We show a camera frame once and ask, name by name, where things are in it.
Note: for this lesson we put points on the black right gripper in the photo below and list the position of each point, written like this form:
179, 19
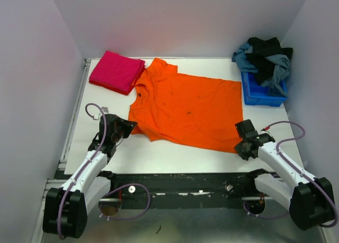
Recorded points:
244, 155

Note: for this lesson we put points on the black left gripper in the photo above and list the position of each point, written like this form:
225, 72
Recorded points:
128, 126

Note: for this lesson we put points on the orange t-shirt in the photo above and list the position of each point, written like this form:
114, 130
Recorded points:
188, 110

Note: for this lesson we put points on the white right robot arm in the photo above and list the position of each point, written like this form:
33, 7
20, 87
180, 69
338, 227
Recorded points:
308, 199

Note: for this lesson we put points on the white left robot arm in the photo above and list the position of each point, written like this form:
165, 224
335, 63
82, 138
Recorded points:
67, 207

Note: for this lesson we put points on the folded red t-shirt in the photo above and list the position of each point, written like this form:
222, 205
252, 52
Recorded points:
120, 80

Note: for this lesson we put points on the blue plastic bin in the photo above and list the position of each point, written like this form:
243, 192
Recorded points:
255, 94

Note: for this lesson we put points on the folded pink t-shirt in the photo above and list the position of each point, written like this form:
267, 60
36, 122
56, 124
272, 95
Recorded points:
112, 60

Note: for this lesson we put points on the black crumpled t-shirt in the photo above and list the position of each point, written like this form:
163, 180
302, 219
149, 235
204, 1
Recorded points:
261, 50

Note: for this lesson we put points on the grey-blue crumpled t-shirt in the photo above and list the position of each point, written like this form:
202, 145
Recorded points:
281, 71

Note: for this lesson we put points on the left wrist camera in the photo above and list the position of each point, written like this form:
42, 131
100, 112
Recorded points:
104, 110

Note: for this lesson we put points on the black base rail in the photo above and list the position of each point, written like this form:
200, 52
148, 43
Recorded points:
138, 197

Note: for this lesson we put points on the aluminium frame rail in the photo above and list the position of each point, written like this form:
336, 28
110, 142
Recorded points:
236, 185

